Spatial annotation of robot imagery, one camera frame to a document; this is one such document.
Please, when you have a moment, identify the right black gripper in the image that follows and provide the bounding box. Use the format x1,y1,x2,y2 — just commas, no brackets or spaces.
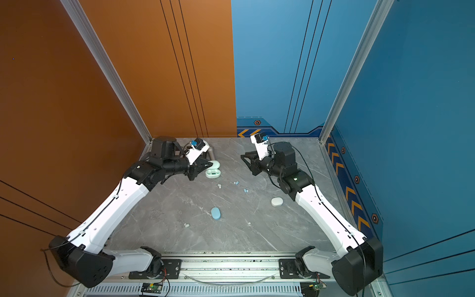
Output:
240,150,285,179

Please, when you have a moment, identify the left circuit board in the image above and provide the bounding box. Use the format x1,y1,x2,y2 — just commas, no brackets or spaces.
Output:
141,282,163,296

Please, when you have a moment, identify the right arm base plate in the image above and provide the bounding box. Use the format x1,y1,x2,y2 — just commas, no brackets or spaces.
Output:
278,258,330,279

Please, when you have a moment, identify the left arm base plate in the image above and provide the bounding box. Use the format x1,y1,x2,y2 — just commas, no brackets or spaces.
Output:
128,259,182,280

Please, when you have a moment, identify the blue charging case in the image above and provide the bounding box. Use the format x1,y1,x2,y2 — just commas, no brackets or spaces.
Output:
211,207,221,220

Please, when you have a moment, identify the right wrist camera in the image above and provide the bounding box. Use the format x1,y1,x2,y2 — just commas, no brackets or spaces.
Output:
250,132,270,161

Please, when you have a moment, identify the white charging case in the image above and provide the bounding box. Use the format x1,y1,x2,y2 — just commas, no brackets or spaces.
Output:
271,198,284,207

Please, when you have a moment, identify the right circuit board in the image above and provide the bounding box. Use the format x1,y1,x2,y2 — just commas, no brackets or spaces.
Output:
300,282,327,297

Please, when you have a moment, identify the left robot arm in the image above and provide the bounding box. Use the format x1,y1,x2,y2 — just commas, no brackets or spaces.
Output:
48,136,213,288

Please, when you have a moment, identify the circuit board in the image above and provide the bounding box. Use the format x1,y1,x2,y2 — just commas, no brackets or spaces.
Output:
300,282,327,297
141,282,163,296

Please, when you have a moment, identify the green charging case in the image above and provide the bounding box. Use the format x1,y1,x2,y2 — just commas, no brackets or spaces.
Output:
205,160,221,179

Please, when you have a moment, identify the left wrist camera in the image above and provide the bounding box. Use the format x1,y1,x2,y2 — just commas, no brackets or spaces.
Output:
184,137,210,165

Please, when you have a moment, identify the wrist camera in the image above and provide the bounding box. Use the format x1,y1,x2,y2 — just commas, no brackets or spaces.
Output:
184,137,210,165
250,132,270,161

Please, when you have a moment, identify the aluminium front rail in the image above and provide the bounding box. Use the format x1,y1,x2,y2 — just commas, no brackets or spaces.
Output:
73,252,387,285

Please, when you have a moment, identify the silver microphone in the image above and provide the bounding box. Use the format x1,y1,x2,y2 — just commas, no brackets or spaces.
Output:
207,146,216,160

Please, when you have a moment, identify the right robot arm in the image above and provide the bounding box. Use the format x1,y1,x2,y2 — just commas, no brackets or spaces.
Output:
241,134,383,296

